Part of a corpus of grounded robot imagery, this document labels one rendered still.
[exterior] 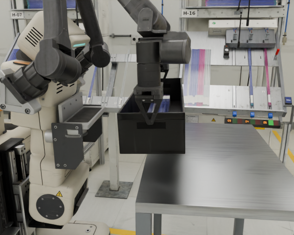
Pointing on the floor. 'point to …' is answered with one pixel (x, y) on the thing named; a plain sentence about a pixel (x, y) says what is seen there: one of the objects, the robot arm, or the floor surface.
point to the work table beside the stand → (219, 180)
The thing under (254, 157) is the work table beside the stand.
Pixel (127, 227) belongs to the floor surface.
